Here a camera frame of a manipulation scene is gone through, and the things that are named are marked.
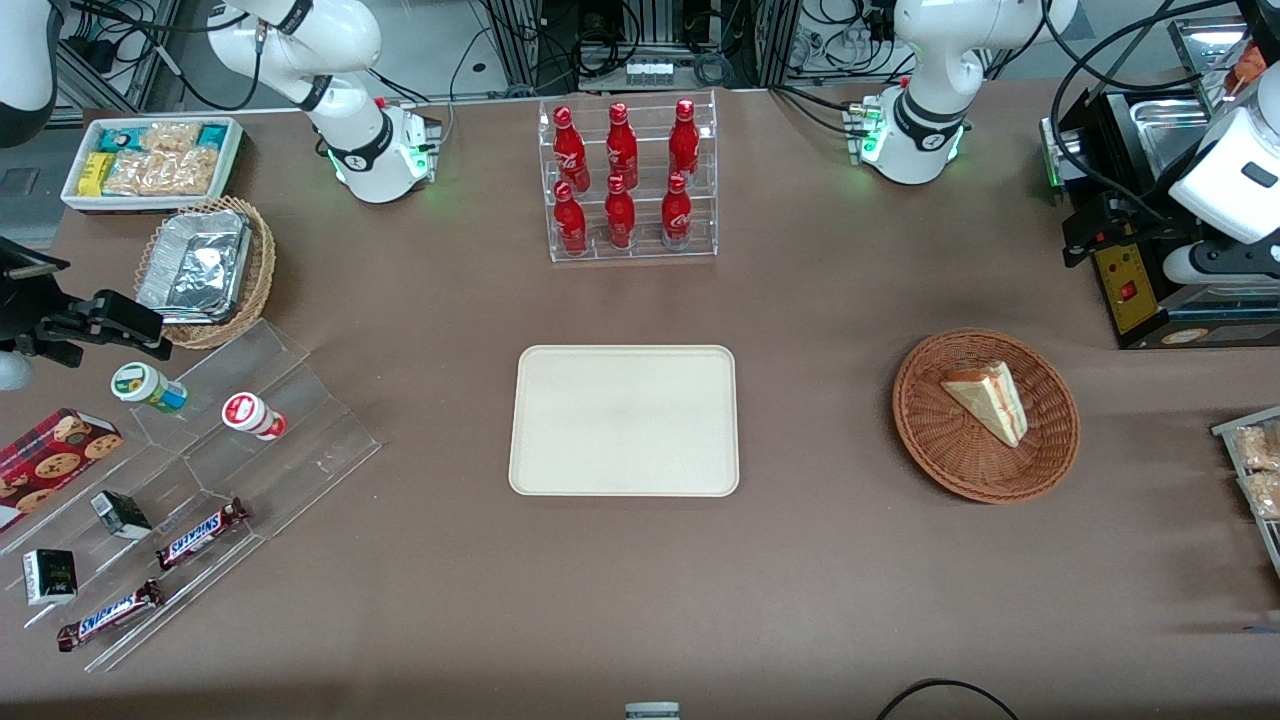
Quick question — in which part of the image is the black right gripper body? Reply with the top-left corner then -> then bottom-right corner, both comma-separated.
0,237 -> 96,363

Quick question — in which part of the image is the triangular sandwich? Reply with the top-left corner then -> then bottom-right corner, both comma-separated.
940,361 -> 1030,449

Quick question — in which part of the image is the light tan wicker basket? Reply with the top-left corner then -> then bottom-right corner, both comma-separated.
134,196 -> 277,350

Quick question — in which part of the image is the white rectangular snack tray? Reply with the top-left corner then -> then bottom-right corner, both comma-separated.
61,116 -> 245,214

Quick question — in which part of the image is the silver metal snack tray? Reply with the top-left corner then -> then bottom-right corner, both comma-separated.
1211,404 -> 1280,581

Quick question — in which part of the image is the round brown wicker basket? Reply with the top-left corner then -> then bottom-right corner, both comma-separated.
892,329 -> 1081,504

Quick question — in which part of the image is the cream rectangular serving tray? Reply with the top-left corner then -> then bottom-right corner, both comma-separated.
508,345 -> 740,498

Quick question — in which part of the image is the black metal appliance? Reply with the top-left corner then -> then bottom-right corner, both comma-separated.
1038,18 -> 1280,351

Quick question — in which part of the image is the green label yogurt bottle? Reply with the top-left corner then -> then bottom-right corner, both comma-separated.
110,362 -> 189,415

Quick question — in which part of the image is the silver foil container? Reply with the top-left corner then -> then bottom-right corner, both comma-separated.
136,209 -> 252,324

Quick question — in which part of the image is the red plaid cookie box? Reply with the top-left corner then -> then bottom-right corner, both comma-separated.
0,407 -> 124,533

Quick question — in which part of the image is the large clear cracker bag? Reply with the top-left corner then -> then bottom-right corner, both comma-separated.
104,148 -> 219,197

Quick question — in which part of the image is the red label yogurt bottle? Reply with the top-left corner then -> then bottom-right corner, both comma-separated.
221,392 -> 289,442

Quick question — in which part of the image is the small black white box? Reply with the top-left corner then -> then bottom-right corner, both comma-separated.
90,490 -> 154,542
22,548 -> 79,607

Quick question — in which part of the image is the small clear cracker bag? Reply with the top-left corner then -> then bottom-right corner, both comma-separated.
140,121 -> 203,154

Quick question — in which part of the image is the clear acrylic step display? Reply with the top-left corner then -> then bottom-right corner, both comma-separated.
0,319 -> 382,674

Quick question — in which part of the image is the brown snickers bar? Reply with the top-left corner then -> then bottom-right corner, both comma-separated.
56,579 -> 165,653
156,498 -> 249,572

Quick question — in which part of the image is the clear wrapped pastry pack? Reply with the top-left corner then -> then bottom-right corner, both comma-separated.
1231,423 -> 1280,473
1238,470 -> 1280,522

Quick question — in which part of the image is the red cola bottle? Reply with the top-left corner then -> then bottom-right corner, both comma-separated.
660,172 -> 694,250
668,98 -> 701,183
606,102 -> 640,191
553,107 -> 590,193
604,175 -> 638,250
553,181 -> 589,257

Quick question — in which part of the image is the clear acrylic bottle rack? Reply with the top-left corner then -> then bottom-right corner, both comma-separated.
538,90 -> 719,264

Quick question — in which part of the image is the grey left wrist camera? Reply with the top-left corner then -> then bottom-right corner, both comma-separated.
1162,240 -> 1280,288

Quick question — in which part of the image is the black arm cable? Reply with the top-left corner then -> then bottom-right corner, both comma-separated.
1040,0 -> 1246,226

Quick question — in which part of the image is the aluminium frame rack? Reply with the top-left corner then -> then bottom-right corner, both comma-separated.
480,0 -> 803,93

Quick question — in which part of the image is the black floor cable loop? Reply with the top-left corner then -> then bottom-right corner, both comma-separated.
876,679 -> 1022,720

